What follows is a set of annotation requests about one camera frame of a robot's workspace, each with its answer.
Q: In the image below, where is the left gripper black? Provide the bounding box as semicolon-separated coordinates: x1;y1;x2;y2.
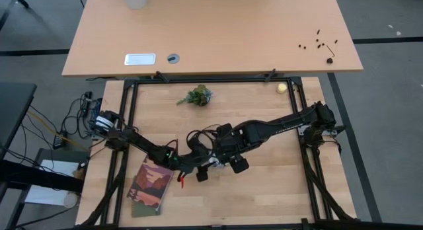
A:
170;139;219;183

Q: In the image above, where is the light wooden desk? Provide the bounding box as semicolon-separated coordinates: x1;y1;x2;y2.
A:
61;0;364;79

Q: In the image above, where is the clear plastic cup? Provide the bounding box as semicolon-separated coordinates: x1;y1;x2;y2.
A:
63;192;79;210

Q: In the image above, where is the grey metal cart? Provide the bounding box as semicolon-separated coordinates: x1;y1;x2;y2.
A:
6;147;90;229

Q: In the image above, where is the white paper sheet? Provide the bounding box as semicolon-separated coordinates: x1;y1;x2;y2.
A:
24;159;80;206

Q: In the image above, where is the white rectangular desk plate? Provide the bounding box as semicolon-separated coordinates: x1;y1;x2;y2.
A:
124;53;157;66

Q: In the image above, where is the black side table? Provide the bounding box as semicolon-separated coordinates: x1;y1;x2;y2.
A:
0;83;37;158

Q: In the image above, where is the black power adapter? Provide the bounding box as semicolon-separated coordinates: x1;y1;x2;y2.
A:
52;132;66;150

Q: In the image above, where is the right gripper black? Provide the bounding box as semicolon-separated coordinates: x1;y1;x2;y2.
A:
216;123;262;174

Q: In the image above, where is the black aluminium table frame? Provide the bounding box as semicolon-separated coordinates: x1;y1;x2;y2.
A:
75;76;360;230

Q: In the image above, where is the black metal beam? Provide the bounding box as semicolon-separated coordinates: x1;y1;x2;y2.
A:
0;159;83;193

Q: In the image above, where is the white cylindrical cup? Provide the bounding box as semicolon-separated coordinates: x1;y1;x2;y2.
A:
124;0;148;10

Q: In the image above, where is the succulent plant in black pot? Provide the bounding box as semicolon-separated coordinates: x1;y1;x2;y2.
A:
176;84;214;108

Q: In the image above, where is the notebook with landscape cover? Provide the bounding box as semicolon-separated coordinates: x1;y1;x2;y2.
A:
126;155;174;210

